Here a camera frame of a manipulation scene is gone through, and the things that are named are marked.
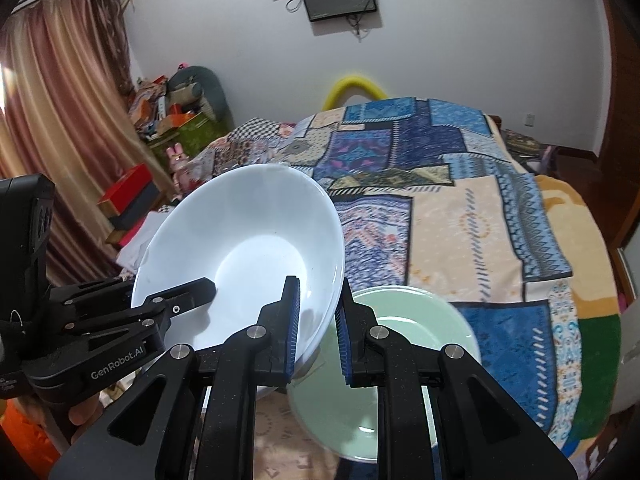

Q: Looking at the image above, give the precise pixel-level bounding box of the white bowl with black spots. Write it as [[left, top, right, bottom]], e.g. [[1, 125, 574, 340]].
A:
[[131, 164, 345, 377]]

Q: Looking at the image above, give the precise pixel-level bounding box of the person's left hand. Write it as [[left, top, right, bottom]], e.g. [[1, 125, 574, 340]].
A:
[[68, 394, 104, 444]]

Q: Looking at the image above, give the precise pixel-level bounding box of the white folded cloth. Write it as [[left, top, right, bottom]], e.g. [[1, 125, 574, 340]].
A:
[[116, 211, 169, 274]]

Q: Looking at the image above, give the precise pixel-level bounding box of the red and blue box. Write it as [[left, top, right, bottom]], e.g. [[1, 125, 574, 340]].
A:
[[98, 164, 160, 230]]

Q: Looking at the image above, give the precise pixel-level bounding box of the green plate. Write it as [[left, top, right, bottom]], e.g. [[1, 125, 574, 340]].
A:
[[285, 285, 483, 463]]

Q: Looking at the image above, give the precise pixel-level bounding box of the pink bunny toy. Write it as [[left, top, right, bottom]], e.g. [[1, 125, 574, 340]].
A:
[[166, 143, 192, 196]]

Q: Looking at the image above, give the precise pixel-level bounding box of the green box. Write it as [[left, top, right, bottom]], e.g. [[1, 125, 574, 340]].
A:
[[149, 113, 229, 170]]

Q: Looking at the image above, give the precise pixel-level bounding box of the yellow and green fleece blanket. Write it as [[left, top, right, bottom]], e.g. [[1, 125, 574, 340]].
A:
[[536, 176, 620, 463]]

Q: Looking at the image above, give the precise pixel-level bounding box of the striped pink curtain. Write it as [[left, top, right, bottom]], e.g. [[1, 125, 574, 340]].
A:
[[1, 0, 172, 285]]

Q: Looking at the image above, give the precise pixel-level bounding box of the patterned patchwork blanket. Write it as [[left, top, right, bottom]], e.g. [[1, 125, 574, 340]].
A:
[[94, 96, 586, 480]]

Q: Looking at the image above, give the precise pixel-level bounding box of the wooden door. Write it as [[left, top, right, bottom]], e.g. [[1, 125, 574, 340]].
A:
[[600, 0, 639, 243]]

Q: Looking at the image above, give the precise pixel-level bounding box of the yellow ring object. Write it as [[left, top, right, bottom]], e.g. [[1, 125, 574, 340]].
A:
[[322, 75, 388, 110]]

